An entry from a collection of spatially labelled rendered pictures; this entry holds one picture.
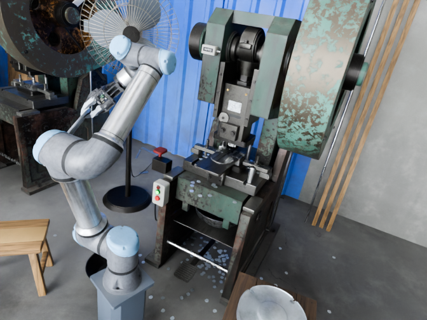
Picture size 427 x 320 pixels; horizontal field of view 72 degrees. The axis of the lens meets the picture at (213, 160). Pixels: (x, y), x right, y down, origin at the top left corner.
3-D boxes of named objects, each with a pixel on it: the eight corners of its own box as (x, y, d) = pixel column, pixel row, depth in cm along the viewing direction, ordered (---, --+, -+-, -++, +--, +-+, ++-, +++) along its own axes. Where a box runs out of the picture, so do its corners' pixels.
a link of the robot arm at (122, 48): (139, 36, 92) (156, 54, 103) (112, 30, 96) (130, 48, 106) (130, 59, 92) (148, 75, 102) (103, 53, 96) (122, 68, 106)
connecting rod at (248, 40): (245, 103, 144) (260, 28, 129) (223, 97, 149) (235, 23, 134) (258, 97, 161) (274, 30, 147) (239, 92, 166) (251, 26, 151)
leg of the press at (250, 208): (236, 312, 164) (274, 172, 126) (218, 302, 168) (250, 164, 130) (279, 227, 241) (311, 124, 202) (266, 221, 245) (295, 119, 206)
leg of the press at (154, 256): (159, 269, 183) (171, 136, 144) (144, 261, 187) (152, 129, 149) (222, 203, 260) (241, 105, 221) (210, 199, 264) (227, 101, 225)
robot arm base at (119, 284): (115, 301, 109) (115, 283, 105) (95, 276, 118) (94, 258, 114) (149, 281, 120) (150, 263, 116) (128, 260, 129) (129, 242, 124)
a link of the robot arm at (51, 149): (103, 263, 114) (58, 155, 78) (75, 247, 119) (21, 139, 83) (124, 239, 122) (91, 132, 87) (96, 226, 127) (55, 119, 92)
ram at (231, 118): (238, 144, 151) (250, 87, 138) (212, 136, 156) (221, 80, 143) (250, 136, 165) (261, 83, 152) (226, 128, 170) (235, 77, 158)
